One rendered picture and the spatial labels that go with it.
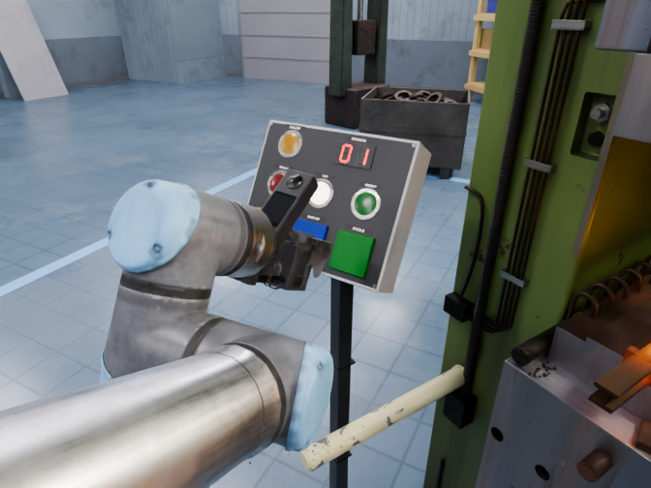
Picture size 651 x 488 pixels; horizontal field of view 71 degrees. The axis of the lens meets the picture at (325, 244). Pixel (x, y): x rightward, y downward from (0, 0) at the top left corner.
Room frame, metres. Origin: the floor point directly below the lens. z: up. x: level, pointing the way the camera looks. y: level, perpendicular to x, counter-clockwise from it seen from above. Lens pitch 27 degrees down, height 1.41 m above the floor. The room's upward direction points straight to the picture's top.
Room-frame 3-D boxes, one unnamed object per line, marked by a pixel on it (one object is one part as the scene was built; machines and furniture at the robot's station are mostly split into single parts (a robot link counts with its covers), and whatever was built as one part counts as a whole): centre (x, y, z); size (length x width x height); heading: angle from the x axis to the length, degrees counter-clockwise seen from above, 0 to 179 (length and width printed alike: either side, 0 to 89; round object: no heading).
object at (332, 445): (0.72, -0.14, 0.62); 0.44 x 0.05 x 0.05; 123
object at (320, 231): (0.80, 0.03, 1.01); 0.07 x 0.05 x 0.07; 58
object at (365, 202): (0.78, -0.07, 1.09); 0.05 x 0.03 x 0.04; 33
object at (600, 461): (0.40, -0.36, 0.87); 0.04 x 0.03 x 0.03; 123
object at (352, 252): (0.74, -0.05, 1.01); 0.07 x 0.05 x 0.07; 58
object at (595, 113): (0.72, -0.43, 1.25); 0.03 x 0.03 x 0.07; 33
